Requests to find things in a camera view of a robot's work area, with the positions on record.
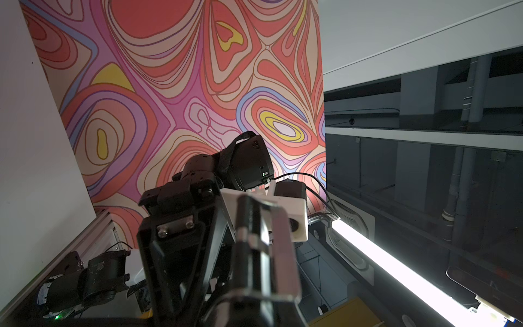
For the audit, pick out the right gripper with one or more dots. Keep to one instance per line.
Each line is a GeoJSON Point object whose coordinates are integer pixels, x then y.
{"type": "Point", "coordinates": [179, 245]}

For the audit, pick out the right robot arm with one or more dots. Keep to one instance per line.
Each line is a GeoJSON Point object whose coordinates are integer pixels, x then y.
{"type": "Point", "coordinates": [244, 164]}

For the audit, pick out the ceiling light tube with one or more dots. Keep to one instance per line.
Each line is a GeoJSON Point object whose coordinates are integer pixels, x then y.
{"type": "Point", "coordinates": [488, 314]}

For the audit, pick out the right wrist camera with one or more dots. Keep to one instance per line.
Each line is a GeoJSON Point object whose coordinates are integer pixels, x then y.
{"type": "Point", "coordinates": [295, 207]}

